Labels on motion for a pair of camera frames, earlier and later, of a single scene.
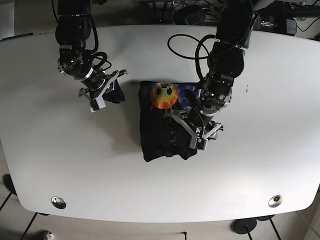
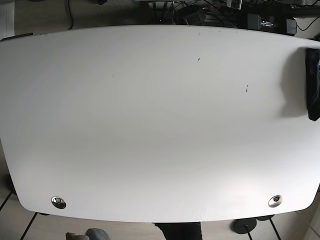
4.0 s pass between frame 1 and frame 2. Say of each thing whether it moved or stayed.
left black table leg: stayed
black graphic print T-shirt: moved
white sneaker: moved
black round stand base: stayed
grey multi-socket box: stayed
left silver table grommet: stayed
